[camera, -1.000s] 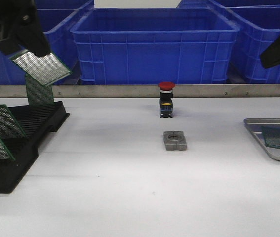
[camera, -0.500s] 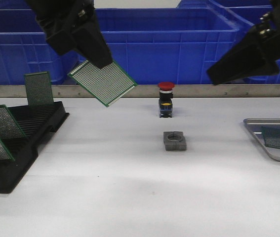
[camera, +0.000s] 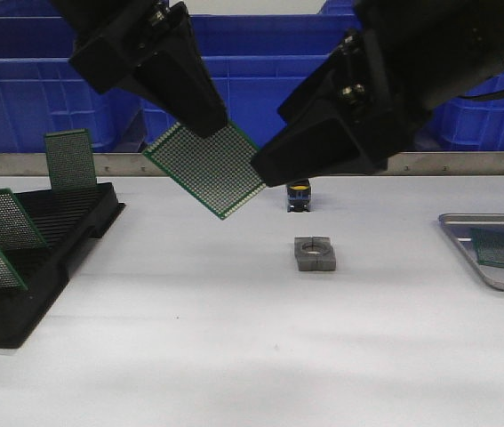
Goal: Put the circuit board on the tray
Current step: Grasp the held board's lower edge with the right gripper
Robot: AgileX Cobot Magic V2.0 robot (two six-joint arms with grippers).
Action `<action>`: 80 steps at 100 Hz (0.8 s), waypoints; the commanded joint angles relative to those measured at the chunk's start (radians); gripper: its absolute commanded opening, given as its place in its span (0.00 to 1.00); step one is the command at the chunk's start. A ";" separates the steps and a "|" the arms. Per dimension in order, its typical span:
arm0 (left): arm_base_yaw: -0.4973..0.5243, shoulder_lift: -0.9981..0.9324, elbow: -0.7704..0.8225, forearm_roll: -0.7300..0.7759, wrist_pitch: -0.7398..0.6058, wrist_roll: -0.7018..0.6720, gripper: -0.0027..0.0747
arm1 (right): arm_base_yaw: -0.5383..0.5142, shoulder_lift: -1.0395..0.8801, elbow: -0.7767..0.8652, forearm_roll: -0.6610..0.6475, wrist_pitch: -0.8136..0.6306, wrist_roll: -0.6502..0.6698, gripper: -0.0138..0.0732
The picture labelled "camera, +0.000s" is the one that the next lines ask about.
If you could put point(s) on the grey metal clamp block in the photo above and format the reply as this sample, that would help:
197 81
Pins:
314 254

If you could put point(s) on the far left blue crate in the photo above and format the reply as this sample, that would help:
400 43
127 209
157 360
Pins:
27 8

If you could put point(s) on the blue plastic crate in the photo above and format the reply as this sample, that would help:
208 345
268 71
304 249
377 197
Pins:
464 125
41 93
256 61

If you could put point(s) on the black slotted board rack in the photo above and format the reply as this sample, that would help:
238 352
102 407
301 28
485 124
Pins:
66 220

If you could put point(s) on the right blue plastic crate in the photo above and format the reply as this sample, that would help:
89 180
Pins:
464 125

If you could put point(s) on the silver metal tray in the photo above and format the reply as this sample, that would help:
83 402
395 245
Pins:
457 228

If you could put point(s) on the red emergency stop button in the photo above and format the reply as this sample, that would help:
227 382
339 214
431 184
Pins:
298 196

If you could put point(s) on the far right blue crate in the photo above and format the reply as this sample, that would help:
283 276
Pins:
337 8

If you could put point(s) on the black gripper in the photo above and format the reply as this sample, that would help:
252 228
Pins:
382 84
170 73

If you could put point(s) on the centre blue plastic crate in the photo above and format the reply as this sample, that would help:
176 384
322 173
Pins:
256 61

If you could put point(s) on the left blue plastic crate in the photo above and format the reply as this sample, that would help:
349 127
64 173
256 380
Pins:
41 93

